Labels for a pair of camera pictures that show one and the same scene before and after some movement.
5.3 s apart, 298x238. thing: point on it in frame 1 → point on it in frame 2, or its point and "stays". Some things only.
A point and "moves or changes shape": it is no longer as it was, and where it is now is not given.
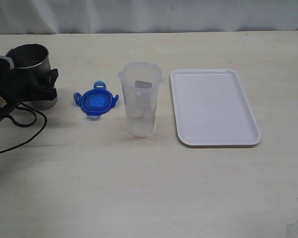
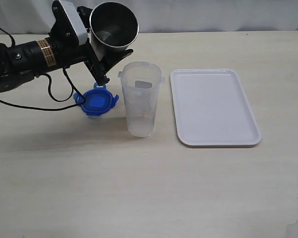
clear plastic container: (141, 82) stays
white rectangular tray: (211, 109) stays
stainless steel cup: (31, 61) moves or changes shape
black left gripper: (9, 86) → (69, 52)
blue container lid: (96, 102) stays
